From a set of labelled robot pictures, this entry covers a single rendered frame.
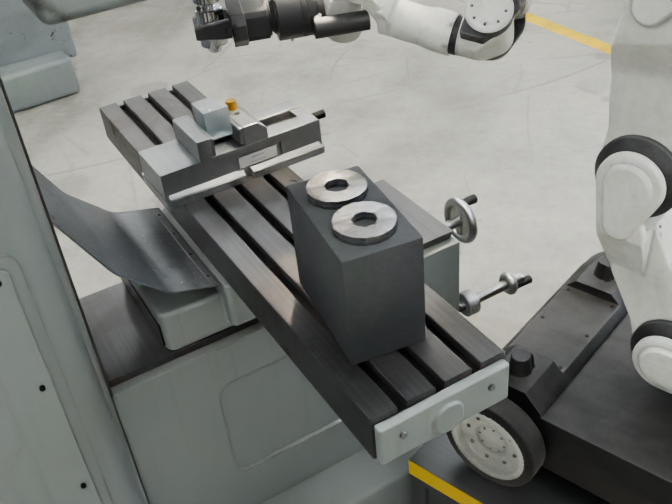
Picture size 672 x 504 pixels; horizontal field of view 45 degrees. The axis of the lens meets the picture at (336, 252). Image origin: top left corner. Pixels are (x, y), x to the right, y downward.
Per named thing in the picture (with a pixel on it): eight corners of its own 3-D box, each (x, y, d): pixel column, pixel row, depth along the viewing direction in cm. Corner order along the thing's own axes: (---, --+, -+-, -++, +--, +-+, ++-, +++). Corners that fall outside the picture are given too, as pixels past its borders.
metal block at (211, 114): (220, 122, 164) (215, 95, 160) (233, 133, 160) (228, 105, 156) (196, 130, 162) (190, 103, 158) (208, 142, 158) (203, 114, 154)
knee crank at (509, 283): (521, 276, 202) (522, 256, 198) (538, 288, 197) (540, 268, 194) (450, 310, 193) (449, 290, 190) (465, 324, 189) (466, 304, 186)
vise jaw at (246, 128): (241, 115, 169) (238, 97, 167) (268, 137, 160) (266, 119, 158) (215, 124, 167) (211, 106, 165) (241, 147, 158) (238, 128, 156)
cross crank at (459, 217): (459, 223, 206) (460, 183, 199) (490, 245, 198) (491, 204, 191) (407, 245, 200) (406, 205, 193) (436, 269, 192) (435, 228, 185)
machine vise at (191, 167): (292, 125, 179) (286, 78, 172) (327, 151, 168) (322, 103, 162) (141, 178, 166) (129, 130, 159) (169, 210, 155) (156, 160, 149)
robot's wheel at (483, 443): (543, 488, 158) (550, 417, 147) (530, 505, 156) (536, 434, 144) (456, 440, 170) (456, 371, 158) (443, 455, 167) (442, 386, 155)
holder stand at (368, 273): (366, 260, 137) (358, 156, 125) (427, 340, 120) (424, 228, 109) (299, 282, 134) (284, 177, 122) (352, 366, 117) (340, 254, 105)
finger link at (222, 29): (193, 24, 137) (230, 18, 138) (197, 42, 139) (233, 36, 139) (193, 27, 136) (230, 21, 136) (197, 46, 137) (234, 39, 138)
